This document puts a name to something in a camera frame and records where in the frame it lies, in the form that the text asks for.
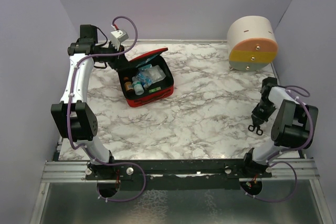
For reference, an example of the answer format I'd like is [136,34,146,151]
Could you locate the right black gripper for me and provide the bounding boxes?
[251,98,276,126]

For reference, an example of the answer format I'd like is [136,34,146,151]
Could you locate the black handled scissors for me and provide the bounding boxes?
[248,125,264,136]

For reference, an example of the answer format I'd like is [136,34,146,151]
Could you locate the brown bottle orange cap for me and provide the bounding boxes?
[123,77,134,94]

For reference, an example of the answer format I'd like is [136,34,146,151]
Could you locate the blue yellow plaster pack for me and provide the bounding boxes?
[130,53,159,68]

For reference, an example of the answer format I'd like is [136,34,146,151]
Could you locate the blue packets clear bag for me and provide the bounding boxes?
[135,68,153,89]

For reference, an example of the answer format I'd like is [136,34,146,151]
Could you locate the clear bottle green label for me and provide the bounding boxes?
[132,80,144,95]

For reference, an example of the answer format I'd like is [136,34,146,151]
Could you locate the red black medicine case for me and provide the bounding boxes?
[113,47,174,108]

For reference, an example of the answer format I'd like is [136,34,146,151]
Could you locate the white gauze clear bag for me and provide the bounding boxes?
[147,65,166,83]

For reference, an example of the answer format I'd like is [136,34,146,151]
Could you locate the small green box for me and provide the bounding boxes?
[149,87,161,93]

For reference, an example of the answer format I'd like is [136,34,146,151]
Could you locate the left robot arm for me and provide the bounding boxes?
[51,25,128,179]

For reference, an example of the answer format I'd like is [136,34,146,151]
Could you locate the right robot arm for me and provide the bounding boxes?
[241,77,319,177]

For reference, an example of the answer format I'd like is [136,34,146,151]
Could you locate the round pastel drawer cabinet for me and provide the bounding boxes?
[227,16,278,72]

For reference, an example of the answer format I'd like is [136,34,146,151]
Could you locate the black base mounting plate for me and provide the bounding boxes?
[86,159,271,191]

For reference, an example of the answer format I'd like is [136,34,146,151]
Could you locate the aluminium frame rail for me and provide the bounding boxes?
[41,158,320,183]

